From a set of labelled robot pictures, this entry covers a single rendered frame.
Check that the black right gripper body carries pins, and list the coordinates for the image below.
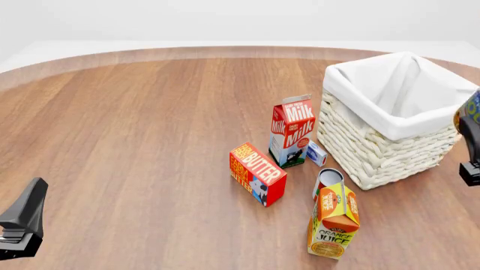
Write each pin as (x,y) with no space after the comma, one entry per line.
(471,173)

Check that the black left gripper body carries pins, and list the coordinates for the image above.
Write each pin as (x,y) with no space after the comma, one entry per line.
(18,243)

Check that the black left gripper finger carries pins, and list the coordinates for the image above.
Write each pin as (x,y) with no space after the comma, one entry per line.
(28,205)

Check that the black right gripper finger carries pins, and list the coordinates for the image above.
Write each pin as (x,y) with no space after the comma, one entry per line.
(473,143)

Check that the colourful printed soup tin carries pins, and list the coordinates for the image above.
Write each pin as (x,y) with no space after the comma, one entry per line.
(470,108)

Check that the white wicker basket cloth lined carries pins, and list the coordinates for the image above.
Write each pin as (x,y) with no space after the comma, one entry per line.
(378,152)

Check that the red tin with grey lid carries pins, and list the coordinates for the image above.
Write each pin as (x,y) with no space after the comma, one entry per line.
(329,177)

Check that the orange juice carton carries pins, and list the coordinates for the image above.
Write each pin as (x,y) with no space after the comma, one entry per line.
(333,225)

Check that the small blue white box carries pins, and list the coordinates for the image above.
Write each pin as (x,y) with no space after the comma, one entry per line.
(317,154)

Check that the red white milk carton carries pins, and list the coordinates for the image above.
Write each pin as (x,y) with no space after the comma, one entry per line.
(290,132)

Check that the red yellow butter box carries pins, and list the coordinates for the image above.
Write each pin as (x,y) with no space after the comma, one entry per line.
(257,173)

